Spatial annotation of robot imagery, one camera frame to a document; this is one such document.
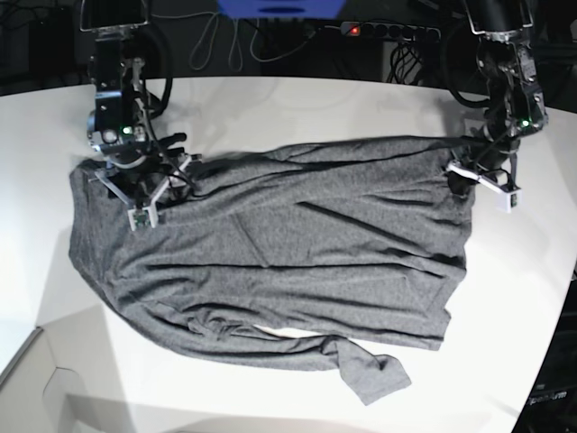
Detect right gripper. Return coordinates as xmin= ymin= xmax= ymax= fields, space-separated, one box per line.
xmin=87 ymin=152 xmax=202 ymax=231

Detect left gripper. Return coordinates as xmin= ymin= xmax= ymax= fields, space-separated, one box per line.
xmin=445 ymin=139 xmax=522 ymax=212

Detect grey t-shirt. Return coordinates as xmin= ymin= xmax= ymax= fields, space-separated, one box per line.
xmin=69 ymin=137 xmax=474 ymax=404

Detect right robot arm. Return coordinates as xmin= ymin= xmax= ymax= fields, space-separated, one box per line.
xmin=79 ymin=1 xmax=195 ymax=230

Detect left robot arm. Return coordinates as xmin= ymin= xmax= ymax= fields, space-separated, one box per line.
xmin=441 ymin=1 xmax=548 ymax=213

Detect black power strip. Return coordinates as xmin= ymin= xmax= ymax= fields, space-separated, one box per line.
xmin=340 ymin=22 xmax=441 ymax=42

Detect blue box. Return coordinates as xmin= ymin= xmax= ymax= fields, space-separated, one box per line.
xmin=217 ymin=0 xmax=346 ymax=19

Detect black cable bundle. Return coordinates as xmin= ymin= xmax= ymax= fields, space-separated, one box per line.
xmin=388 ymin=38 xmax=425 ymax=85

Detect grey cable loops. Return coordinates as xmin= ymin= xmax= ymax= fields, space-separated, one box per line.
xmin=188 ymin=13 xmax=316 ymax=71

